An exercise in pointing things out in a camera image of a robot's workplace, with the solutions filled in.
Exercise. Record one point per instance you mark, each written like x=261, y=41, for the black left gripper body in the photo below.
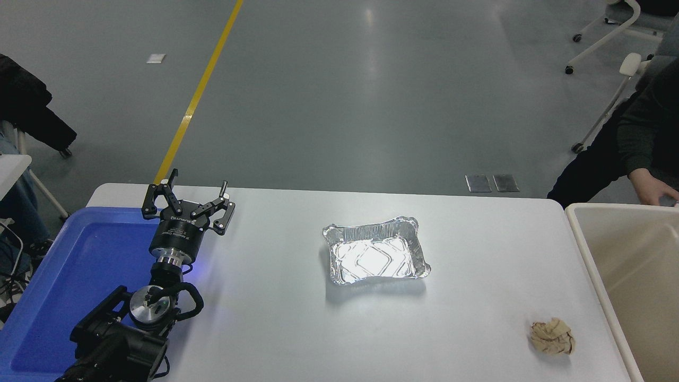
x=177, y=236

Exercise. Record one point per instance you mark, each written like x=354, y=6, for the person's right hand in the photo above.
x=652, y=187

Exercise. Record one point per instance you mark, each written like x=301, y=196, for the blue plastic tray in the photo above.
x=79, y=265

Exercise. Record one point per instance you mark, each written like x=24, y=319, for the white paper scrap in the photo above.
x=155, y=58

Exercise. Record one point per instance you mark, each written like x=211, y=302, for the person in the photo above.
x=594, y=170
x=18, y=207

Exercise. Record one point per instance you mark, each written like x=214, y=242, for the silver foil tray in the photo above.
x=374, y=257

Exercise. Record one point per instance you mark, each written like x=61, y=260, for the small white table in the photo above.
x=10, y=170

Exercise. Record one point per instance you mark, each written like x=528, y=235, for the black jacket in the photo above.
x=26, y=111

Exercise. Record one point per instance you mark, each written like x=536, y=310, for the metal floor plate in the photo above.
x=478, y=183
x=505, y=182

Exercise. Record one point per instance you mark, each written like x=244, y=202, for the crumpled tan paper ball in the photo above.
x=551, y=337

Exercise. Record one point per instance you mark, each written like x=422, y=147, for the white office chair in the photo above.
x=610, y=103
x=610, y=29

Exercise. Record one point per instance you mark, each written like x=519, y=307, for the large pale bin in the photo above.
x=636, y=297

